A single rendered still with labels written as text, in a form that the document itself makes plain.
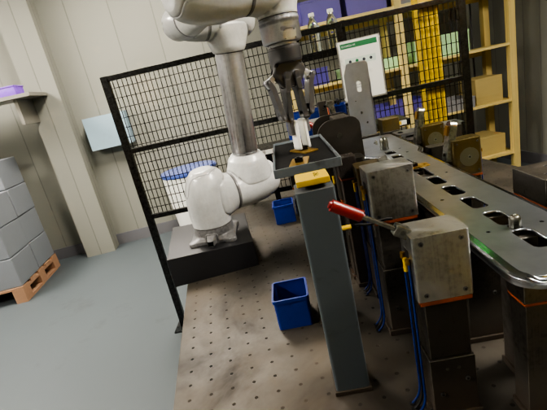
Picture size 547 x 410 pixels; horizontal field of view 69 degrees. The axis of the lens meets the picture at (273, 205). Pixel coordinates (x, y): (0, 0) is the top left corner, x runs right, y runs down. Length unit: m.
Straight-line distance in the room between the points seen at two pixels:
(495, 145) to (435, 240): 3.82
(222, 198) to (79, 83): 3.32
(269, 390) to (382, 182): 0.52
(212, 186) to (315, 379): 0.80
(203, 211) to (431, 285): 0.98
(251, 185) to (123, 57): 3.20
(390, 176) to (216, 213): 0.79
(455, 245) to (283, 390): 0.50
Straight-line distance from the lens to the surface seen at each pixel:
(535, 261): 0.72
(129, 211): 4.72
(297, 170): 0.80
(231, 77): 1.50
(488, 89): 4.35
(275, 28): 0.93
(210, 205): 1.49
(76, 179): 4.55
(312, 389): 0.95
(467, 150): 1.38
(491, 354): 1.01
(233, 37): 1.49
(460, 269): 0.71
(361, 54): 2.26
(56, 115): 4.52
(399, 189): 0.90
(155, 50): 4.52
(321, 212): 0.71
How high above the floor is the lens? 1.33
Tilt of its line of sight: 17 degrees down
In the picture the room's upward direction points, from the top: 13 degrees counter-clockwise
